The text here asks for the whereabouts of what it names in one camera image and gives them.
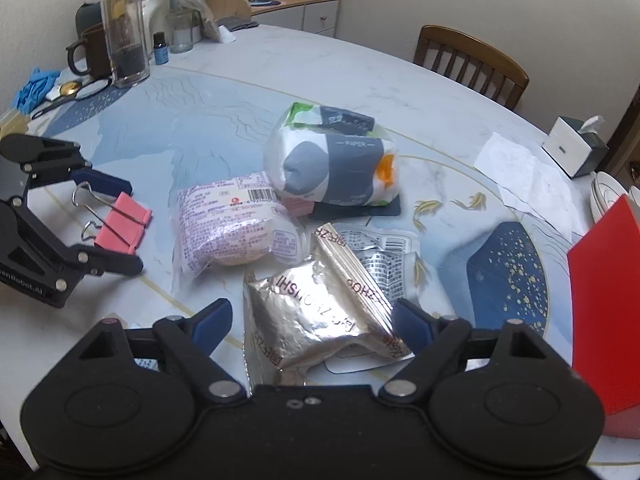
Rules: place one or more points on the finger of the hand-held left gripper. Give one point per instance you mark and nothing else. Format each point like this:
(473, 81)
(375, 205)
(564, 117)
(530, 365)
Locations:
(102, 181)
(115, 263)

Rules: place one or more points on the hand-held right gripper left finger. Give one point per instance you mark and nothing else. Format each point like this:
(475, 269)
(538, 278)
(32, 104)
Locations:
(215, 317)

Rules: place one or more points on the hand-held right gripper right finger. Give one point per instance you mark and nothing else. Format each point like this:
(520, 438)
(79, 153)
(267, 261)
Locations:
(407, 322)

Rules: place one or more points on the pink binder clip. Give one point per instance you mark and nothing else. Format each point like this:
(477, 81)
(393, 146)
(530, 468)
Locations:
(132, 207)
(117, 234)

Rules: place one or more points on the silver printed sachet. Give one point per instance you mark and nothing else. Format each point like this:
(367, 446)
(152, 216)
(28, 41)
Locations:
(387, 260)

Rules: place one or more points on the silver foil snack packet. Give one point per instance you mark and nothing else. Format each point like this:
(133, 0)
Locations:
(300, 310)

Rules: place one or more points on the pink bun pack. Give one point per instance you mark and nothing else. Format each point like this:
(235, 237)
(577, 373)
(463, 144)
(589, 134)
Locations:
(230, 225)

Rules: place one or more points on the white cardboard box red rim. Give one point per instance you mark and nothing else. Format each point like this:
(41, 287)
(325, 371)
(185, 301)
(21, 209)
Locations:
(607, 310)

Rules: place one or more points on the gold spoon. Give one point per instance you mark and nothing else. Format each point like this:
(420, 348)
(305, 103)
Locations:
(70, 88)

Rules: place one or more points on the blue rubber gloves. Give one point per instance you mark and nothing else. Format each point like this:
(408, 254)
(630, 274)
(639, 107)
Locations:
(35, 90)

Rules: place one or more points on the dark blue coaster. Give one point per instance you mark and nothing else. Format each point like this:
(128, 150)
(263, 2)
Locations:
(385, 208)

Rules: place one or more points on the tall glass jar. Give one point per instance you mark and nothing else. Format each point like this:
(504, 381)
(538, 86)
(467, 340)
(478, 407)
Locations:
(125, 60)

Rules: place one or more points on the brown mug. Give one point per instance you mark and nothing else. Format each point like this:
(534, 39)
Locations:
(94, 55)

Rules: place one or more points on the small pink packet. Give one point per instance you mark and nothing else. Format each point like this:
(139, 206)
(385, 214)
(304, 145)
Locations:
(300, 206)

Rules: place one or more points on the small blue bottle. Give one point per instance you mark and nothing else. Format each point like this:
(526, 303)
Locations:
(160, 52)

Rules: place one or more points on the grey round canister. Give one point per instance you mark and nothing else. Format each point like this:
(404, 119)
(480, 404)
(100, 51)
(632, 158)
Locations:
(87, 17)

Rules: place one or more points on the small glass cup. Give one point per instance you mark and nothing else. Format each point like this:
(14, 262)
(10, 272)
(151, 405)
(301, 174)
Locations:
(180, 32)

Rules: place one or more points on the white kettle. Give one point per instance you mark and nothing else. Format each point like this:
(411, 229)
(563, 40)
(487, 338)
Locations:
(155, 15)

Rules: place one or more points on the white grey tissue pack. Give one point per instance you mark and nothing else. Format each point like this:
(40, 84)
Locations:
(325, 165)

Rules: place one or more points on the white paper napkin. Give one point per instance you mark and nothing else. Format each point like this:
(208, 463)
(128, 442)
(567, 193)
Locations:
(525, 175)

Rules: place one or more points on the small white cup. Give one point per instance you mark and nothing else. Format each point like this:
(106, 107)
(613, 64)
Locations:
(226, 36)

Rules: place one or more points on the green white packet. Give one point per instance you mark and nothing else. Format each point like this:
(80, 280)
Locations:
(190, 5)

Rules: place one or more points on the dark folded cloth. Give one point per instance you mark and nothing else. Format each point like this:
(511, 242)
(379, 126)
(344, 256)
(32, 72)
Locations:
(237, 23)

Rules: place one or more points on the light wooden chair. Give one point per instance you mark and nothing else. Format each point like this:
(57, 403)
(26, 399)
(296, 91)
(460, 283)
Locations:
(227, 5)

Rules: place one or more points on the white porcelain plate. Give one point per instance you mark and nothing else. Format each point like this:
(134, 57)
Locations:
(600, 207)

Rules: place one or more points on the white green tissue box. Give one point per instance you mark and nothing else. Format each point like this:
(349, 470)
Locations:
(565, 142)

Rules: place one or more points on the blue plate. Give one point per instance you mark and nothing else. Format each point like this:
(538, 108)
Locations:
(265, 2)

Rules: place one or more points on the white porcelain bowl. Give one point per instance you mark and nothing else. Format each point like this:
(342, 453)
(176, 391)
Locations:
(614, 185)

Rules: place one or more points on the white low cabinet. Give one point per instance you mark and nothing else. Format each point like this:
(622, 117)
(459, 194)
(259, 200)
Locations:
(315, 12)

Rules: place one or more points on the brown wooden chair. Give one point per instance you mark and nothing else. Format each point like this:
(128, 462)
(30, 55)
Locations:
(450, 35)

